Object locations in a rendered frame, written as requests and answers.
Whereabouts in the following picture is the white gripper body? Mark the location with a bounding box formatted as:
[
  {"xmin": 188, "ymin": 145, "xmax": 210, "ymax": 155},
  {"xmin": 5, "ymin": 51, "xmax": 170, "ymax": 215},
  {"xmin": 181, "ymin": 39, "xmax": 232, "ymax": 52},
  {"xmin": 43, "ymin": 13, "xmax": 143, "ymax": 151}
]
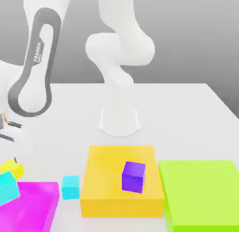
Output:
[{"xmin": 0, "ymin": 127, "xmax": 35, "ymax": 159}]

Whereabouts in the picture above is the large green box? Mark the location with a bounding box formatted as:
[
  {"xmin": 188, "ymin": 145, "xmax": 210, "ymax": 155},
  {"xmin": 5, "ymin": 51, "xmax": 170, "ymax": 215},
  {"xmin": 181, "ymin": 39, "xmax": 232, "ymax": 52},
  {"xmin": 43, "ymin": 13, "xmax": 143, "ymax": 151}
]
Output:
[{"xmin": 158, "ymin": 160, "xmax": 239, "ymax": 232}]

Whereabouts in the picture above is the large magenta box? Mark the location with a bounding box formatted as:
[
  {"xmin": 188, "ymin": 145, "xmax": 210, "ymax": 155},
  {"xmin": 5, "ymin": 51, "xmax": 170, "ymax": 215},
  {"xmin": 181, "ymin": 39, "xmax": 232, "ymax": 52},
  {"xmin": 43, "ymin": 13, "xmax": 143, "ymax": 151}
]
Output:
[{"xmin": 0, "ymin": 181, "xmax": 60, "ymax": 232}]

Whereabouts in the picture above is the small purple cube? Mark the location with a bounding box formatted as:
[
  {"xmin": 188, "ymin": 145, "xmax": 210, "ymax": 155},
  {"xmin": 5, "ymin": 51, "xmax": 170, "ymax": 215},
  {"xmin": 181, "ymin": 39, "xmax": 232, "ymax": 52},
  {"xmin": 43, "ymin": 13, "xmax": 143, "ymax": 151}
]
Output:
[{"xmin": 121, "ymin": 161, "xmax": 147, "ymax": 195}]

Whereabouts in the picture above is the large orange box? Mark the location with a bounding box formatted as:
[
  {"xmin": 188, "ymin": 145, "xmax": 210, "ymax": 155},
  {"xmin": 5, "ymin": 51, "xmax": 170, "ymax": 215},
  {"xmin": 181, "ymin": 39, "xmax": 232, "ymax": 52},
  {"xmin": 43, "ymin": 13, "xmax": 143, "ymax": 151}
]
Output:
[{"xmin": 80, "ymin": 145, "xmax": 165, "ymax": 218}]

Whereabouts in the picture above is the small cyan cube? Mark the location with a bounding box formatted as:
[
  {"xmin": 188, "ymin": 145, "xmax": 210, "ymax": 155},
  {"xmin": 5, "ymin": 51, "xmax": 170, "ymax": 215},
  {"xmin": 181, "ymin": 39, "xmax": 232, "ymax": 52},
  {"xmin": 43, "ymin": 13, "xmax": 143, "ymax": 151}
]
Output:
[
  {"xmin": 0, "ymin": 171, "xmax": 21, "ymax": 207},
  {"xmin": 61, "ymin": 175, "xmax": 80, "ymax": 201}
]

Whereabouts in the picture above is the small yellow cube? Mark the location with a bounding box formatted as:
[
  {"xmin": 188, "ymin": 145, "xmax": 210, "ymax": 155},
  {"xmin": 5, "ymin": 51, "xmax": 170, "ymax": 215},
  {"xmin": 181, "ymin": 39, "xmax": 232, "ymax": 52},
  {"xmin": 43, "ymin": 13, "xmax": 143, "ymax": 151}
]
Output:
[{"xmin": 0, "ymin": 159, "xmax": 25, "ymax": 181}]

